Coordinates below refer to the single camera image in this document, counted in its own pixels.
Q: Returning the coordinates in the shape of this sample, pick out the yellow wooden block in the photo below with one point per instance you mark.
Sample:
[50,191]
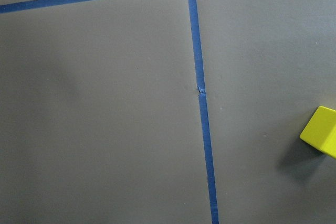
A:
[320,131]

